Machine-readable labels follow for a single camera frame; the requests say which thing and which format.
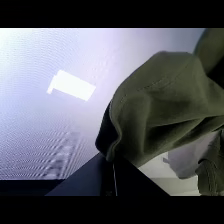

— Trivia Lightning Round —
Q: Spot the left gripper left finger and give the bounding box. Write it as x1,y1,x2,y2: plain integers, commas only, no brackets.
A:
44,152,117,197

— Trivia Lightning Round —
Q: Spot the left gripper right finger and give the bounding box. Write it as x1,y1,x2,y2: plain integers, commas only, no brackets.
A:
113,156,171,197

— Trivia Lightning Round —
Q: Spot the green T-shirt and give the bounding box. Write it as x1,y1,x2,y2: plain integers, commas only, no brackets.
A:
94,28,224,197

